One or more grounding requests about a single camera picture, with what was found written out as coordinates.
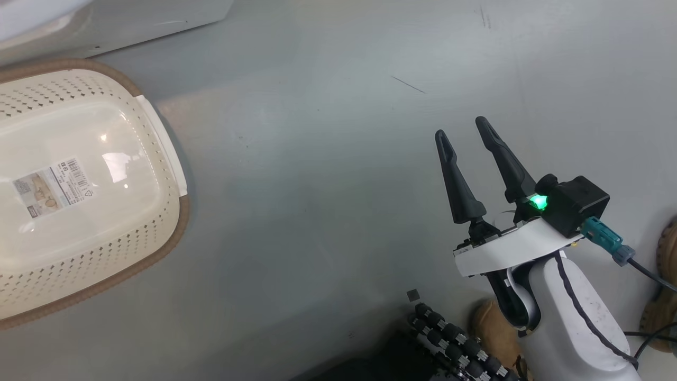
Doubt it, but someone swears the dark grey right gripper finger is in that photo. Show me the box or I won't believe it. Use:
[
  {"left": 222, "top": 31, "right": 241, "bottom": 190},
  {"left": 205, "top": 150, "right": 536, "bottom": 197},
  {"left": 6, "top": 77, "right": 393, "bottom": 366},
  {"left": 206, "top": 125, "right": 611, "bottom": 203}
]
[
  {"left": 435, "top": 129, "right": 487, "bottom": 225},
  {"left": 475, "top": 116, "right": 537, "bottom": 204}
]

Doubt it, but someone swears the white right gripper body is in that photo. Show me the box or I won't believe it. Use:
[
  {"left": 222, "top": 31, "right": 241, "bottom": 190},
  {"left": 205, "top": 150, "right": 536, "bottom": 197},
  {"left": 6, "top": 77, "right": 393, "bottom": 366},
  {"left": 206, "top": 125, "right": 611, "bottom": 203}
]
[{"left": 453, "top": 217, "right": 582, "bottom": 277}]

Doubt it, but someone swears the white front-load washing machine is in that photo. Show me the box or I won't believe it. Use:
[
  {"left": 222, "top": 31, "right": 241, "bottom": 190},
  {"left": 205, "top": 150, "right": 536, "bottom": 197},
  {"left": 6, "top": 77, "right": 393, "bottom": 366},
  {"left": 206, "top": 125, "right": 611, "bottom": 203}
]
[{"left": 0, "top": 0, "right": 236, "bottom": 67}]

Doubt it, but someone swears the brown suede shoe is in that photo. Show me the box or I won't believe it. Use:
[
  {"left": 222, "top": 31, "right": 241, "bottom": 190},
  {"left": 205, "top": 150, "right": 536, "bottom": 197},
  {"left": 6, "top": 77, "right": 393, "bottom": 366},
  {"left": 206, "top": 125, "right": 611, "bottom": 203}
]
[
  {"left": 639, "top": 217, "right": 677, "bottom": 352},
  {"left": 471, "top": 299, "right": 529, "bottom": 381}
]

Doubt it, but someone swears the cream perforated basket brown rim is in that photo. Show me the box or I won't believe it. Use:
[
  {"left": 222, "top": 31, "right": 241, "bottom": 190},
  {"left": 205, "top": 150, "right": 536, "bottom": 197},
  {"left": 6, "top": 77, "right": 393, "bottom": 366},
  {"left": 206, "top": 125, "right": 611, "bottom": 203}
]
[{"left": 0, "top": 58, "right": 191, "bottom": 330}]

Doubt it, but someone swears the basket product label sticker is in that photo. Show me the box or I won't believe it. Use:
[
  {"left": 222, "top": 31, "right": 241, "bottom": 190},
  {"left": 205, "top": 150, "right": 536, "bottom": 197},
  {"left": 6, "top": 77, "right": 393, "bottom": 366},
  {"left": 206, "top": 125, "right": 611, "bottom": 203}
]
[{"left": 12, "top": 156, "right": 96, "bottom": 216}]

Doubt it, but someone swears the teal plug black cable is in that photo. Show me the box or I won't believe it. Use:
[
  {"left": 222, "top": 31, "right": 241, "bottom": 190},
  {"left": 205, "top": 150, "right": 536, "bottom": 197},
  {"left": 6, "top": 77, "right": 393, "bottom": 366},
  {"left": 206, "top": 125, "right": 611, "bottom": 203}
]
[{"left": 579, "top": 217, "right": 677, "bottom": 293}]

